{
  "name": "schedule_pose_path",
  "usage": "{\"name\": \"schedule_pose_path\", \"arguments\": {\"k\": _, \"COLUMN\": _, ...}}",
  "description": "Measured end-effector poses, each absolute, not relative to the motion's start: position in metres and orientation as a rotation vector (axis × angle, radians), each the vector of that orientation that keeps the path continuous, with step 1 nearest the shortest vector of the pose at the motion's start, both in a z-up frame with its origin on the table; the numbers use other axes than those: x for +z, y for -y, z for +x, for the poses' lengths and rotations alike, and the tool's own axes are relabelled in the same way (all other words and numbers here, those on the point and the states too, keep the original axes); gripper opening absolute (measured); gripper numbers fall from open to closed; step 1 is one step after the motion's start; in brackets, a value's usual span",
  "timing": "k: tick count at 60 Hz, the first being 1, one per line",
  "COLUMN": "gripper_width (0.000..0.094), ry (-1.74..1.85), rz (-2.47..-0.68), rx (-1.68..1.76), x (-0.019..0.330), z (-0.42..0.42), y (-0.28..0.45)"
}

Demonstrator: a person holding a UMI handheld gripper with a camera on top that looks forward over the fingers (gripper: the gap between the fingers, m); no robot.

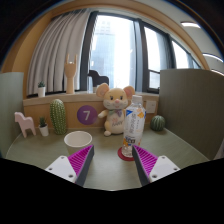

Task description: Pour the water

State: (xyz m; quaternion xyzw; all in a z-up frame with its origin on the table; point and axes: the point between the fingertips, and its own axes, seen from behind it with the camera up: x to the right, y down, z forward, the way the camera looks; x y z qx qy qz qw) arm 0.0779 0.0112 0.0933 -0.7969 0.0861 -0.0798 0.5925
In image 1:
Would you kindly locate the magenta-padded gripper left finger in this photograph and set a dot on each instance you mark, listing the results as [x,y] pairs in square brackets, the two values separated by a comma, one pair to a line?
[63,168]

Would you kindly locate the grey window curtain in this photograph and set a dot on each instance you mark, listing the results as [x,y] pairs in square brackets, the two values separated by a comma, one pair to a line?
[56,53]

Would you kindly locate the beige plush mouse toy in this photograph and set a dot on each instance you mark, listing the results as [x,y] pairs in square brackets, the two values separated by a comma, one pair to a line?
[115,103]

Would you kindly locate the grey-green desk partition panel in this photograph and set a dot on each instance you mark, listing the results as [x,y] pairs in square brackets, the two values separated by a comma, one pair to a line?
[190,106]
[11,110]

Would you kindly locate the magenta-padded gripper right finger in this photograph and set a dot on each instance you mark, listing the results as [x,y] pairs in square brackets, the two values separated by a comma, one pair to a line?
[161,167]

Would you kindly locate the small round green cactus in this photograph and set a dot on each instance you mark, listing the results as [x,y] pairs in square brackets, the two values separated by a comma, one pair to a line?
[157,123]

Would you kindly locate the wooden hand model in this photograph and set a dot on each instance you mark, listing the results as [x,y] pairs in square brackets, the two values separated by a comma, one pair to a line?
[70,75]

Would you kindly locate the dark-framed window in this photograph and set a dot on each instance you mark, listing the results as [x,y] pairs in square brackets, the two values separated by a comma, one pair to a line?
[116,50]

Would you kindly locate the clear plastic drink bottle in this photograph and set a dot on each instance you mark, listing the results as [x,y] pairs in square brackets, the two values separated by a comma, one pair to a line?
[133,126]

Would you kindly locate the pink horse figure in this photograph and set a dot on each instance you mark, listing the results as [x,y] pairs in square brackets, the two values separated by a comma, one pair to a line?
[24,121]

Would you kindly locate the pale yellow paper cup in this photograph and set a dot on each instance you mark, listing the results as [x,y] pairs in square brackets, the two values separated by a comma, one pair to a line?
[77,143]

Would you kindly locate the flat round red coaster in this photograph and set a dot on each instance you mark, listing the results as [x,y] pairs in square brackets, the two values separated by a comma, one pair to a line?
[121,155]

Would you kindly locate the black horse figure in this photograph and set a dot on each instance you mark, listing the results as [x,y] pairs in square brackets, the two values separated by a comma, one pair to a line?
[98,79]

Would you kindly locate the white wall socket plate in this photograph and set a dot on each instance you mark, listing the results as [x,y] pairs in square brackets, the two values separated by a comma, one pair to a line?
[151,106]

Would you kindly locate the ceiling lights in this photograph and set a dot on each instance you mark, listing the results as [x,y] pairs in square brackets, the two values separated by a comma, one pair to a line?
[190,24]

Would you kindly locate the tall green cactus decoration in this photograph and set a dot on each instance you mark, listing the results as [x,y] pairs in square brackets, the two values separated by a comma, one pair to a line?
[58,116]

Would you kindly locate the round purple number sign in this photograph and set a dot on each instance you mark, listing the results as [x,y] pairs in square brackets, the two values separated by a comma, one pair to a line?
[86,115]

